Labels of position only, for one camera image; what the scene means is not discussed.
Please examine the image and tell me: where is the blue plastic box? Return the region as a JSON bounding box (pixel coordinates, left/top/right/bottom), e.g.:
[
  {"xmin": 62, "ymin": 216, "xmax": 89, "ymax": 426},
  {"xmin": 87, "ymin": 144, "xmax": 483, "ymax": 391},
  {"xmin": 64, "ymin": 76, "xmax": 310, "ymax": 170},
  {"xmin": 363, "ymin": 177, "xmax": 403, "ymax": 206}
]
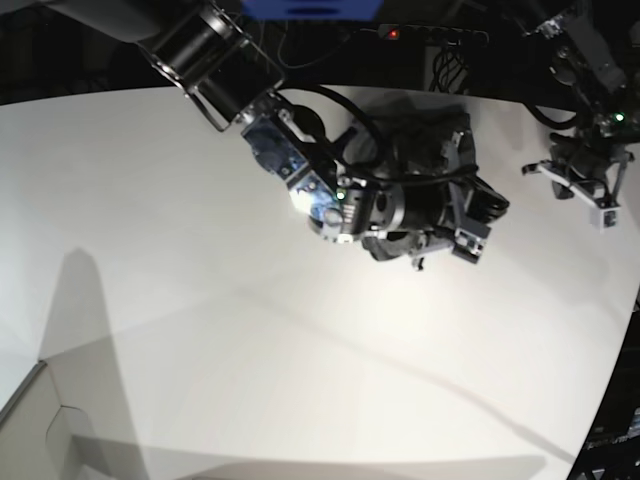
[{"xmin": 242, "ymin": 0, "xmax": 383, "ymax": 21}]

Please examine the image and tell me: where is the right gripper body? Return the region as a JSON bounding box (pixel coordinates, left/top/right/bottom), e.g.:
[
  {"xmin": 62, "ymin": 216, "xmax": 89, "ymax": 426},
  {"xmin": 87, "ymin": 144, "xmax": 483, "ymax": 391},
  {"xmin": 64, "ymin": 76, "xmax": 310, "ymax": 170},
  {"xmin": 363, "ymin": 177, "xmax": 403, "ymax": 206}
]
[{"xmin": 409, "ymin": 130, "xmax": 510, "ymax": 271}]

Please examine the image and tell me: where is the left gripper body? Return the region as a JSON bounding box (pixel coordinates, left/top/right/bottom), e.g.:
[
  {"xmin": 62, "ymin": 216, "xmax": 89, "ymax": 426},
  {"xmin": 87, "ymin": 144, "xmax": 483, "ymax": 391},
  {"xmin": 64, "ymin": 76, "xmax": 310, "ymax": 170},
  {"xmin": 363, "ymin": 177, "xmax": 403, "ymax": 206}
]
[{"xmin": 521, "ymin": 139, "xmax": 635, "ymax": 231}]

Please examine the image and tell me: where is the black power strip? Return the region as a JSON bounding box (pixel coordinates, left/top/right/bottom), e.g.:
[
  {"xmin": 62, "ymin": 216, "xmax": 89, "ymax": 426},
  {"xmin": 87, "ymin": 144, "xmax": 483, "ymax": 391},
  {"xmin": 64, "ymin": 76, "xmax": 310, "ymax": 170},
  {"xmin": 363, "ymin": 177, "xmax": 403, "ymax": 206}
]
[{"xmin": 377, "ymin": 24, "xmax": 490, "ymax": 48}]

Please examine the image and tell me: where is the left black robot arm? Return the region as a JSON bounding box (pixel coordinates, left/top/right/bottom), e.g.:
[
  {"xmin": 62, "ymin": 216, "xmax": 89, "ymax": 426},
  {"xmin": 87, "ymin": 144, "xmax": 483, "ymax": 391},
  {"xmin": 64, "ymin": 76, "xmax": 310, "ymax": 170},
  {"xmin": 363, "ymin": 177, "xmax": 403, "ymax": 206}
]
[{"xmin": 513, "ymin": 1, "xmax": 639, "ymax": 231}]

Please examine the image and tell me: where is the grey long-sleeve t-shirt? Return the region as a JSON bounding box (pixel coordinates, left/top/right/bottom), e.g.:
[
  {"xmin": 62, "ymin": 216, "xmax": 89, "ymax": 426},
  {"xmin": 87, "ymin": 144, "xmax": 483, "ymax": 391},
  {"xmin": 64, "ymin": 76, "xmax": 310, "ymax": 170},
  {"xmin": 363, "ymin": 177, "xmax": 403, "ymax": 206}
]
[{"xmin": 339, "ymin": 105, "xmax": 472, "ymax": 261}]

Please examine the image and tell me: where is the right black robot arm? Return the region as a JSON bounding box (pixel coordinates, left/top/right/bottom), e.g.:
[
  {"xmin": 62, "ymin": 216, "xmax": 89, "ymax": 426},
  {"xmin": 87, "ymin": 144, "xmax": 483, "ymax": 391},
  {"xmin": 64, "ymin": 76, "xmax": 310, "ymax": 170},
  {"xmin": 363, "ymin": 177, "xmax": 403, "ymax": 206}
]
[{"xmin": 50, "ymin": 1, "xmax": 509, "ymax": 269}]

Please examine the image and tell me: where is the grey side table panel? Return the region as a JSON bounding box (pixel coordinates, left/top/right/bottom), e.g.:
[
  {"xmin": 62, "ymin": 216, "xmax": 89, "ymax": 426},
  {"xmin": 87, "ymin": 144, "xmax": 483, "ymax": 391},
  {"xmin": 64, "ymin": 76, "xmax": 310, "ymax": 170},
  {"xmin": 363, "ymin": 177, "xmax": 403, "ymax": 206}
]
[{"xmin": 1, "ymin": 362, "xmax": 88, "ymax": 480}]

